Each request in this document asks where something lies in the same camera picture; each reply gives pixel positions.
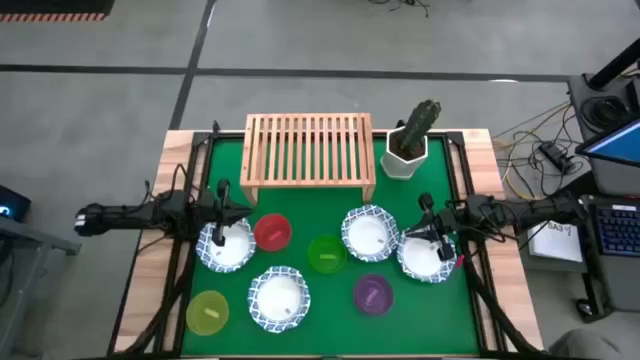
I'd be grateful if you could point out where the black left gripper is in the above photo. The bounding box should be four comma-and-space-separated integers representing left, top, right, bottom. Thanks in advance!
192, 179, 254, 247

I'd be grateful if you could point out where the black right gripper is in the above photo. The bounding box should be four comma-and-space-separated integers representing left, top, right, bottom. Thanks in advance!
403, 192, 472, 263

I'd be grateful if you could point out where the blue patterned paper bowl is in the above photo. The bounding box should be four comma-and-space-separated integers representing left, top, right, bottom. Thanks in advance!
247, 265, 312, 335
396, 230, 459, 285
340, 204, 401, 264
195, 217, 257, 274

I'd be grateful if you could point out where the wooden slatted shelf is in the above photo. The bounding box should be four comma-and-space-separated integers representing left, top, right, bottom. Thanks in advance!
239, 112, 377, 205

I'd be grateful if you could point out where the red plastic bowl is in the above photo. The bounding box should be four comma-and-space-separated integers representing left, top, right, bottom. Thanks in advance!
252, 213, 294, 253

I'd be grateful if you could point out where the white hexagonal plant pot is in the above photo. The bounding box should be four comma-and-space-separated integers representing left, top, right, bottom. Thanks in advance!
380, 126, 430, 181

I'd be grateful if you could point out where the purple plastic bowl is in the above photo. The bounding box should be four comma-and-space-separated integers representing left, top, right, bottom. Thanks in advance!
352, 273, 395, 317

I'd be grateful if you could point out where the yellow plastic bowl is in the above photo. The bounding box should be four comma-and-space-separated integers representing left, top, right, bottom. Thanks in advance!
185, 290, 231, 337

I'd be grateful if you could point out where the green plastic bowl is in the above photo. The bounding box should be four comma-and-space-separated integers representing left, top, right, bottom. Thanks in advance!
306, 234, 349, 275

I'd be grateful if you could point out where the green cactus plant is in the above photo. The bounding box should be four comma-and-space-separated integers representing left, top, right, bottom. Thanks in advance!
399, 99, 443, 156

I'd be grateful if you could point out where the white paper sheet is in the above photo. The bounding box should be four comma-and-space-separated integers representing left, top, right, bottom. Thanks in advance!
526, 219, 586, 264

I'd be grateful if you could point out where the black power adapter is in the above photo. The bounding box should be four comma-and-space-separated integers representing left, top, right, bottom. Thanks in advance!
539, 141, 572, 169

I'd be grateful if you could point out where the green table mat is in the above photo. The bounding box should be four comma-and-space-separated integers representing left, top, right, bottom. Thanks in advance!
180, 137, 481, 357

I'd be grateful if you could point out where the black keyboard with blue light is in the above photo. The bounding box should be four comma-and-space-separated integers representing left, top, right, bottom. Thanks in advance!
593, 203, 640, 258

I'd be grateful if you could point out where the grey desk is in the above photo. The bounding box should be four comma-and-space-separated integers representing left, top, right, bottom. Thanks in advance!
566, 73, 640, 314

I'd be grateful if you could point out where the grey metal cart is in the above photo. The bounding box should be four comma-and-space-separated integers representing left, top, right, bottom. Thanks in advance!
0, 214, 82, 360

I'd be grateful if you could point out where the computer screen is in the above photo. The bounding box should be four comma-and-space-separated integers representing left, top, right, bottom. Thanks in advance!
574, 118, 640, 169

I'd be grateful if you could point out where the black box with blue light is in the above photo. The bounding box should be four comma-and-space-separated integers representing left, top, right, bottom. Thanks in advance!
0, 184, 32, 224

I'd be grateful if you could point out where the black pole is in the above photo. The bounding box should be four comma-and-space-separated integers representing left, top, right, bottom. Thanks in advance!
587, 37, 640, 91

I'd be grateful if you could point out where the black mat with hazard stripes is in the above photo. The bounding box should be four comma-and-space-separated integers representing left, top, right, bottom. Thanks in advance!
0, 0, 116, 23

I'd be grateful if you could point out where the black aluminium table frame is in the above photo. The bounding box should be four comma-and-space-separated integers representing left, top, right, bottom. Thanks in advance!
107, 119, 546, 360

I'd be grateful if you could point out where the yellow floor cable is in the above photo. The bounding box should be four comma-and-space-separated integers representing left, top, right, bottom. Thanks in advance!
492, 101, 572, 201

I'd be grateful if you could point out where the black cable bundle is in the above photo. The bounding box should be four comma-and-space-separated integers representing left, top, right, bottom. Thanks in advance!
464, 248, 534, 356
130, 234, 194, 357

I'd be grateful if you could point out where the coiled black cable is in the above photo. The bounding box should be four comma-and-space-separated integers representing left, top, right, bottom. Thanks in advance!
581, 93, 629, 132

